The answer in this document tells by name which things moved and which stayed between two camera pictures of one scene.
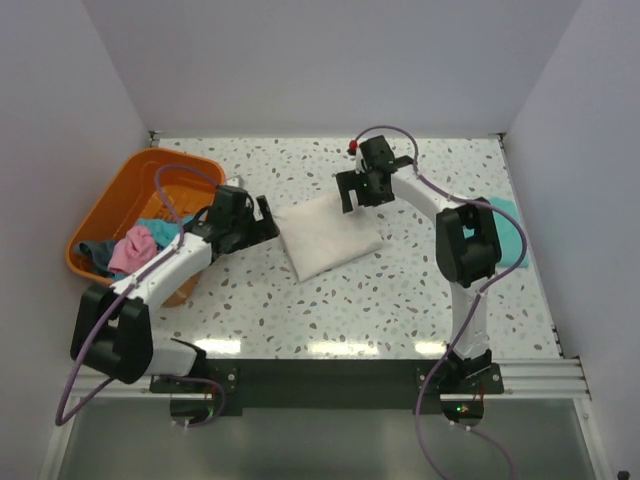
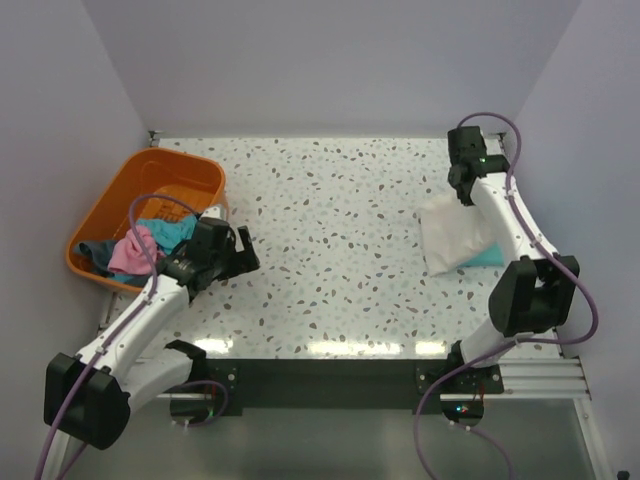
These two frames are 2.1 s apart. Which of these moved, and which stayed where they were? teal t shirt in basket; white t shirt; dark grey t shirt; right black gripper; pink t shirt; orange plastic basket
Moved: white t shirt; right black gripper
Stayed: pink t shirt; orange plastic basket; dark grey t shirt; teal t shirt in basket
